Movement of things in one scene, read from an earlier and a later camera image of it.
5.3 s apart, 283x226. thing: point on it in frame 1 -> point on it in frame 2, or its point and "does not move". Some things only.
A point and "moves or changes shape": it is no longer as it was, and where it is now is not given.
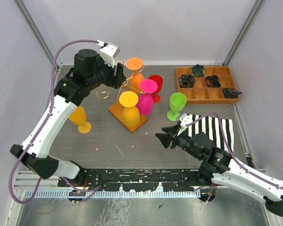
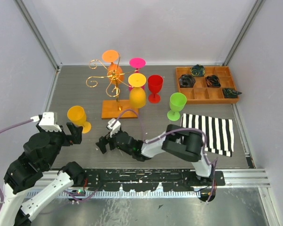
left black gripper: x=117 y=81 -> x=76 y=137
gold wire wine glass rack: x=116 y=110 -> x=115 y=109
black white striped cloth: x=211 y=126 does not move
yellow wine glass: x=130 y=113 -> x=137 y=96
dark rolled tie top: x=198 y=70 does not move
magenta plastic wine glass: x=145 y=103 -> x=137 y=63
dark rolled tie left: x=186 y=81 does not move
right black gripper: x=165 y=138 -> x=103 y=141
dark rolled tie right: x=228 y=93 does not move
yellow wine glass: x=78 y=117 does not move
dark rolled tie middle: x=212 y=81 does not move
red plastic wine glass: x=159 y=79 does not move
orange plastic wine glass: x=135 y=63 moves or changes shape
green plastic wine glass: x=177 y=102 does not move
